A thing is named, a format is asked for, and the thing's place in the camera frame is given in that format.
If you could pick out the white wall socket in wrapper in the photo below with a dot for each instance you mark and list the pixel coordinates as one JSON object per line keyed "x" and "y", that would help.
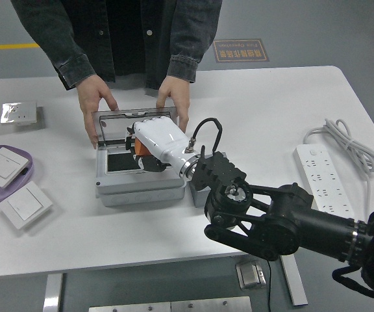
{"x": 21, "y": 112}

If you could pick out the person's right hand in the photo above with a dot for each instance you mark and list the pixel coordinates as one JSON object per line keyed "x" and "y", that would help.
{"x": 91, "y": 97}

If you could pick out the person's left forearm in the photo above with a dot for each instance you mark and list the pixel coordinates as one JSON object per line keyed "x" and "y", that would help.
{"x": 190, "y": 42}

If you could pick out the white table leg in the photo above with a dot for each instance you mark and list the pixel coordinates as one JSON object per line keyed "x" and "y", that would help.
{"x": 52, "y": 292}
{"x": 294, "y": 286}

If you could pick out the grey cube with round hole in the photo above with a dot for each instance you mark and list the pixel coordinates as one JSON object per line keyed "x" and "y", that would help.
{"x": 198, "y": 196}

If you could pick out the metal base plate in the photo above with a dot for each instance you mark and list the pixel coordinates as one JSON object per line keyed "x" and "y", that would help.
{"x": 174, "y": 306}

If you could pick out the person's left hand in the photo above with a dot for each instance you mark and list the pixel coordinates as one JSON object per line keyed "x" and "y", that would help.
{"x": 174, "y": 94}

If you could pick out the brown floor sign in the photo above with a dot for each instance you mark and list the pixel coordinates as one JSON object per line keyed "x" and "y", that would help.
{"x": 242, "y": 50}

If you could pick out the silver floor socket box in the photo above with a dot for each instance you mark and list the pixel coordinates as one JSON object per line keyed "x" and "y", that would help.
{"x": 250, "y": 274}

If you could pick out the person's right forearm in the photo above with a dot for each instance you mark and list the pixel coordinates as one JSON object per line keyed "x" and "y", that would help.
{"x": 60, "y": 55}

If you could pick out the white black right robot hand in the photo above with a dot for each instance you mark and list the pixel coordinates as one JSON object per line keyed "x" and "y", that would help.
{"x": 161, "y": 136}

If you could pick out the white wall switch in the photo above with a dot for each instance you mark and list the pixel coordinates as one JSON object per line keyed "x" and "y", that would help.
{"x": 24, "y": 204}
{"x": 2, "y": 165}

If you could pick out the grey box with clear lid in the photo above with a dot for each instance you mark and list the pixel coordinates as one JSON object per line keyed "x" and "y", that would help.
{"x": 135, "y": 190}

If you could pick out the white power strip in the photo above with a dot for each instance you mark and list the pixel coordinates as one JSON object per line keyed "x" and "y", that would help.
{"x": 317, "y": 169}

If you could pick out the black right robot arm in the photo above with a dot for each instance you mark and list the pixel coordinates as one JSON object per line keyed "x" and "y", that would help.
{"x": 271, "y": 227}

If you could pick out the yellow floor tape line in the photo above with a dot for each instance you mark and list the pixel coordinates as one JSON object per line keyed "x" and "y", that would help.
{"x": 5, "y": 47}

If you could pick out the orange cylinder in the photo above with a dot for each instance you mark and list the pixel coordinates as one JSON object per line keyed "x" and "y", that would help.
{"x": 140, "y": 148}

